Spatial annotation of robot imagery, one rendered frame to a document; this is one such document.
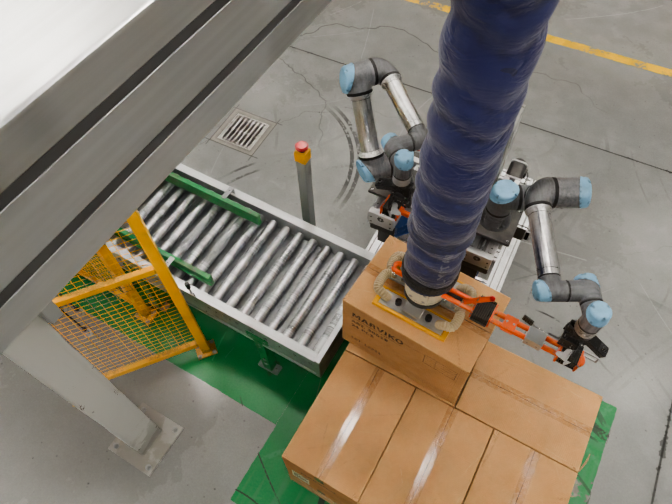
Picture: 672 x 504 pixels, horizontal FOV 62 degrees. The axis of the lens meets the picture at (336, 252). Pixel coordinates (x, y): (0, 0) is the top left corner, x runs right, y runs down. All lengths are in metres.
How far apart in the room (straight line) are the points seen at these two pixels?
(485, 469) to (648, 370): 1.45
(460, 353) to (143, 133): 2.10
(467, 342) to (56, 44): 2.18
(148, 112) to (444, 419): 2.57
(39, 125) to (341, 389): 2.60
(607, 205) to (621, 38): 1.91
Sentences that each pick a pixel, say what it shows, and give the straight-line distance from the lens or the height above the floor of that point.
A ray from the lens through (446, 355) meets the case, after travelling 2.33.
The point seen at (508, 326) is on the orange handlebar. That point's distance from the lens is 2.28.
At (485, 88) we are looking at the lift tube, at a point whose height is 2.31.
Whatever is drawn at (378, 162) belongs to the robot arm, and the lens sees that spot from 2.59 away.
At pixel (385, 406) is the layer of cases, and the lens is 2.79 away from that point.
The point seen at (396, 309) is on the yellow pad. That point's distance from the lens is 2.36.
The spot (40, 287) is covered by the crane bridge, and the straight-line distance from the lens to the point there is 0.32.
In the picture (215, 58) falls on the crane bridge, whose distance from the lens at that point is 0.35.
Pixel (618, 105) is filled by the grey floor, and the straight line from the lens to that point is 5.16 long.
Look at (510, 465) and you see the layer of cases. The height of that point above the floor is 0.54.
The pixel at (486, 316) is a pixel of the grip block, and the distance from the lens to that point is 2.27.
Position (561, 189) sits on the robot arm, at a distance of 2.20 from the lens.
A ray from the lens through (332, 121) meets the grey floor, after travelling 4.56.
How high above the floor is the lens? 3.21
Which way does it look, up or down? 58 degrees down
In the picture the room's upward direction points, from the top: 2 degrees counter-clockwise
